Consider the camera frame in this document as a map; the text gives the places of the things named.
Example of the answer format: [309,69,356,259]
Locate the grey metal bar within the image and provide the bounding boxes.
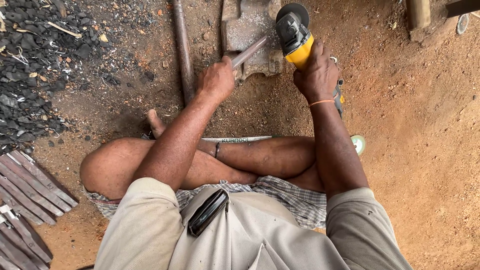
[230,35,271,70]

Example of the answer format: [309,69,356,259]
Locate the round metal disc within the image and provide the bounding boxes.
[456,13,470,35]

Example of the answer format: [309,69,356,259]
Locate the person's left hand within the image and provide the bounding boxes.
[196,55,238,105]

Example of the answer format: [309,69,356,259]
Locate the heap of black charcoal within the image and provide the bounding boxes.
[0,0,158,152]

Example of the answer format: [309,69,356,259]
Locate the white printed sack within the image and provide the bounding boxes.
[201,135,278,144]

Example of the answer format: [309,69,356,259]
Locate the black phone in shirt pocket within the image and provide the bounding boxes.
[187,188,230,238]

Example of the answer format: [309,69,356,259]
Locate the pile of flat metal bars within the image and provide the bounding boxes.
[0,149,79,270]

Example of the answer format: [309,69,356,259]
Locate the grey iron anvil block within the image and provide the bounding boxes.
[220,0,286,81]

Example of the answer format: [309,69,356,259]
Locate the yellow black angle grinder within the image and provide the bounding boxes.
[275,2,345,118]

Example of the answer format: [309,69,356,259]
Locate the wooden post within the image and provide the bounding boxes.
[406,0,432,31]

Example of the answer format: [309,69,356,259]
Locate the long rusty metal pipe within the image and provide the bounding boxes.
[172,0,197,106]

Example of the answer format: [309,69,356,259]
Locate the person's right hand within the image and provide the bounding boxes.
[293,39,340,105]

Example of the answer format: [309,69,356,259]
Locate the green grinding disc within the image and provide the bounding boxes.
[350,134,366,156]

